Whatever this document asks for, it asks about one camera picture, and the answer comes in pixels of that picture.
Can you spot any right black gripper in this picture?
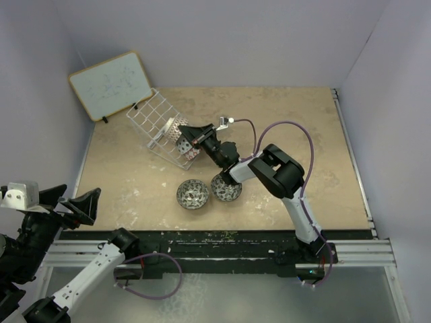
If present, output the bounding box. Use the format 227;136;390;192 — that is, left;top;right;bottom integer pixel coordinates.
178;124;224;169

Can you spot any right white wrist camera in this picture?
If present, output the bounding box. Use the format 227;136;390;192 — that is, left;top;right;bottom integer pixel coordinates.
216;117;234;131

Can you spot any brown lattice pattern bowl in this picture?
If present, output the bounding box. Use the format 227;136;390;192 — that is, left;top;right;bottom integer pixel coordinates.
162;116;189;143

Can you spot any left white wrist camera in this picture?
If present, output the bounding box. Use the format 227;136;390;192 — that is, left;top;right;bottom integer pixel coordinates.
1;181;39;211

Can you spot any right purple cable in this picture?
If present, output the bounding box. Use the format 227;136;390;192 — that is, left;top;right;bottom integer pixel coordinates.
232;118;334;289

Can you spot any black floral bowl middle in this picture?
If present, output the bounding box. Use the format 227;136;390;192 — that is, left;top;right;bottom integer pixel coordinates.
211;174;242;202

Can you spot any yellow framed whiteboard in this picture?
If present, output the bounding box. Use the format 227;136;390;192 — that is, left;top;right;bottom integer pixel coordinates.
68;51;154;122

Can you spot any white wire dish rack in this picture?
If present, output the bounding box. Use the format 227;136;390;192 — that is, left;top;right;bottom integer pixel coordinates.
127;87;193;170

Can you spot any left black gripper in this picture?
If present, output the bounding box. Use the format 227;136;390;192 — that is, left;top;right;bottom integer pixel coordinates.
13;182;99;279

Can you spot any black mounting base rail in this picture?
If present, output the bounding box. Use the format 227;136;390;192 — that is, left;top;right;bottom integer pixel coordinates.
67;230;337;280

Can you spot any black floral bowl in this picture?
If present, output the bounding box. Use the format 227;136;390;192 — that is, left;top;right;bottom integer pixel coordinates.
176;179;209;210
211;174;242;202

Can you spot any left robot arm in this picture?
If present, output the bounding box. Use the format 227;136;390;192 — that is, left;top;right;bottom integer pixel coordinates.
1;181;139;322

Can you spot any black floral bowl left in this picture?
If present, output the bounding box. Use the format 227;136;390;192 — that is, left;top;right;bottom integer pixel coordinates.
176;179;209;210

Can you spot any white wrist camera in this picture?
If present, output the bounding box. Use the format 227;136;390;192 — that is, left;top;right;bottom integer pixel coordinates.
216;117;234;131
1;181;39;211

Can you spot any blue patterned bowl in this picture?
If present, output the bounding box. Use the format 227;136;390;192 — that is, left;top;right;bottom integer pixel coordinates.
176;135;193;155

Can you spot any red white patterned bowl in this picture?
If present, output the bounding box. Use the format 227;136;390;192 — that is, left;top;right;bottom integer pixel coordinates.
183;148;201;161

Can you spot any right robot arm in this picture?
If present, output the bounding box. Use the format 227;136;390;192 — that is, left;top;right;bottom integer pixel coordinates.
178;120;327;263

